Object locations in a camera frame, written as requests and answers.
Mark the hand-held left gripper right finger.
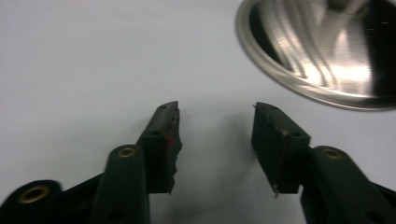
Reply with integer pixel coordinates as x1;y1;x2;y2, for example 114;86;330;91
251;102;312;199

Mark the steel utensil rack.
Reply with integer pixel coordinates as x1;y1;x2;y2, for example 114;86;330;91
235;0;396;112

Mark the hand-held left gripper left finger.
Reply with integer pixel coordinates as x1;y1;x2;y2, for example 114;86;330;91
135;100;184;196

